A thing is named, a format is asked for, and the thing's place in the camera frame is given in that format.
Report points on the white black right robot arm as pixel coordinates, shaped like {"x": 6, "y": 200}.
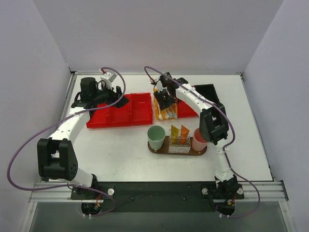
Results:
{"x": 213, "y": 124}

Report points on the yellow toothpaste tube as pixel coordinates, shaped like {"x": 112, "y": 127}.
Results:
{"x": 174, "y": 134}

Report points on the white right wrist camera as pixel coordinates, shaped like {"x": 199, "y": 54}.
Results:
{"x": 160, "y": 84}

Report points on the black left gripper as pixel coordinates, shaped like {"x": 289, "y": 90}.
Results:
{"x": 115, "y": 95}

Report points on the clear textured glass holder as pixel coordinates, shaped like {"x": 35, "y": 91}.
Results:
{"x": 181, "y": 146}

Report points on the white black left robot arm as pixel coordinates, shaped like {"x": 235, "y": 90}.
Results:
{"x": 56, "y": 156}

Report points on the red toothpaste bin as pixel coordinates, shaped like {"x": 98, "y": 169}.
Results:
{"x": 184, "y": 110}

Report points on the black bin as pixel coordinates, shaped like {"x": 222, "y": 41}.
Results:
{"x": 208, "y": 91}

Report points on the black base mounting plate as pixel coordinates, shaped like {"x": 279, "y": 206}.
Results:
{"x": 159, "y": 197}

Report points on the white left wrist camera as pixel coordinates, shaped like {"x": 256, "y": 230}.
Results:
{"x": 106, "y": 80}

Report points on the orange toothpaste tube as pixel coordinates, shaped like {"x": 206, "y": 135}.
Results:
{"x": 184, "y": 134}

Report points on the pink cup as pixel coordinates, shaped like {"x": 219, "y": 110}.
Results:
{"x": 198, "y": 143}

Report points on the green cup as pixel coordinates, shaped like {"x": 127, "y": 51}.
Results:
{"x": 156, "y": 135}

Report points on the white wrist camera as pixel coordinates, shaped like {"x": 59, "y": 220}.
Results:
{"x": 160, "y": 84}
{"x": 106, "y": 80}

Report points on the yellow bin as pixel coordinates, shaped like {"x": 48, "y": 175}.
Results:
{"x": 156, "y": 107}

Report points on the white toothbrush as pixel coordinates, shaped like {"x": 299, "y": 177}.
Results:
{"x": 160, "y": 114}
{"x": 166, "y": 114}

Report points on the brown oval wooden tray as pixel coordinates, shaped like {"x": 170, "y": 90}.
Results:
{"x": 164, "y": 149}

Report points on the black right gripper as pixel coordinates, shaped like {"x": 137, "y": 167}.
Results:
{"x": 163, "y": 100}

